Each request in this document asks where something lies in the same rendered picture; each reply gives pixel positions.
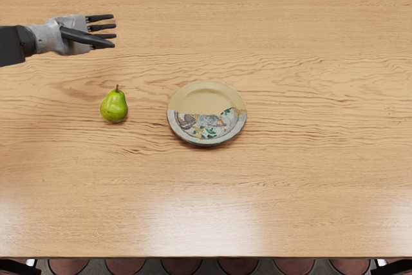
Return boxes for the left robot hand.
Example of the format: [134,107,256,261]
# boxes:
[26,14,117,57]

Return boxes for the patterned beige plate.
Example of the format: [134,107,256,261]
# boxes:
[166,80,248,147]

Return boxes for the green pear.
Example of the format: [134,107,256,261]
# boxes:
[99,84,129,124]

